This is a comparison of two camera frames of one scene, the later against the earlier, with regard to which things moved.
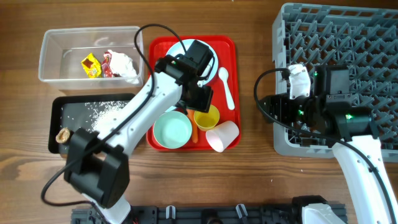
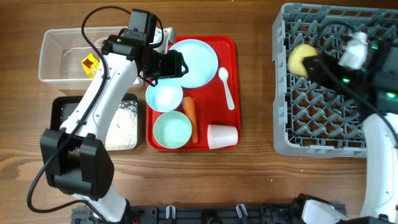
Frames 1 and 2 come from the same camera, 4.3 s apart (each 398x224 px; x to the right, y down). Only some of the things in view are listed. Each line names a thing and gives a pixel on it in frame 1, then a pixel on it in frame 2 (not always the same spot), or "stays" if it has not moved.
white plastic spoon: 224,75 stays
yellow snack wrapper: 91,66 stays
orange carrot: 194,127 stays
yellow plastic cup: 206,121 to 295,60
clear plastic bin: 61,51 stays
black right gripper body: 300,109 to 328,76
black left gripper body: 199,101 to 163,65
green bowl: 172,129 stays
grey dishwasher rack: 364,39 stays
